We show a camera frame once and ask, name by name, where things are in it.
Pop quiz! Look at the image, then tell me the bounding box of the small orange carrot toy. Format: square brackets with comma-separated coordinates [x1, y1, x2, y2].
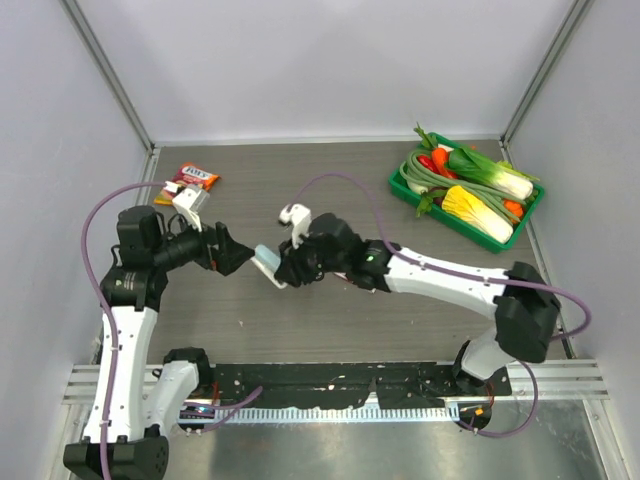
[503, 199, 524, 219]

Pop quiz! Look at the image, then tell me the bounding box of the green bok choy toy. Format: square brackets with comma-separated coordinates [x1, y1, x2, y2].
[447, 147, 534, 201]

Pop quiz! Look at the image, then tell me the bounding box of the purple cable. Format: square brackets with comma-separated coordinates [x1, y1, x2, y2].
[81, 180, 176, 480]
[294, 172, 592, 437]

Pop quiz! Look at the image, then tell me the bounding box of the red chili pepper toy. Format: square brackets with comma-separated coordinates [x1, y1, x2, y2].
[417, 155, 440, 175]

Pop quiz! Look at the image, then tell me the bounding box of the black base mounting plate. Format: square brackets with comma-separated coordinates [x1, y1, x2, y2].
[201, 362, 512, 410]

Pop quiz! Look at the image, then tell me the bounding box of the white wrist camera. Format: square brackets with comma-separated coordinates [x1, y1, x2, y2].
[278, 203, 312, 249]
[172, 185, 210, 232]

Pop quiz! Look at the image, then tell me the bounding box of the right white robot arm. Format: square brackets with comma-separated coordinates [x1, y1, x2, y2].
[275, 205, 560, 395]

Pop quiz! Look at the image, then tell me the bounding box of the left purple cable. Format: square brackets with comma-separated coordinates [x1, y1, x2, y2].
[81, 180, 176, 480]

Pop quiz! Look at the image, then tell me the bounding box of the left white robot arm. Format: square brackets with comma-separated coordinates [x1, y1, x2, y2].
[63, 206, 254, 479]

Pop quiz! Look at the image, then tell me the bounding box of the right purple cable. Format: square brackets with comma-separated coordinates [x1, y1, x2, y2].
[294, 172, 592, 437]

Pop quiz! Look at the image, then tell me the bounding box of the light blue small stapler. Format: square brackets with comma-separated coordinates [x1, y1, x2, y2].
[251, 244, 287, 289]

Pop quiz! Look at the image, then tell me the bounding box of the green long beans toy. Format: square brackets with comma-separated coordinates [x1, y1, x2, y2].
[399, 150, 524, 223]

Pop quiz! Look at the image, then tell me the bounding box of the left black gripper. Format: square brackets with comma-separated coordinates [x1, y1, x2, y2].
[153, 208, 254, 274]

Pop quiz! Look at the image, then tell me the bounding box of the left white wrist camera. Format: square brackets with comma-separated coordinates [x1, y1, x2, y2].
[172, 185, 210, 232]

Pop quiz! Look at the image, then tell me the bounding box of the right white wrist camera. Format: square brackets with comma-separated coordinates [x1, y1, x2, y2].
[278, 203, 312, 249]

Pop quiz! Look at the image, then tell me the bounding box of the orange candy bag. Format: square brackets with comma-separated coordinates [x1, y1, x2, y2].
[153, 163, 220, 206]

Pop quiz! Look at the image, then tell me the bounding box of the yellow napa cabbage toy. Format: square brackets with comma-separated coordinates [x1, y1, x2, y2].
[441, 186, 513, 244]

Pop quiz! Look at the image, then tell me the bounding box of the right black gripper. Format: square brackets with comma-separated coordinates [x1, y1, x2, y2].
[277, 226, 349, 287]

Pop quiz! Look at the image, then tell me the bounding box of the white slotted cable duct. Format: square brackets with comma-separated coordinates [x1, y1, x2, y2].
[177, 403, 460, 425]

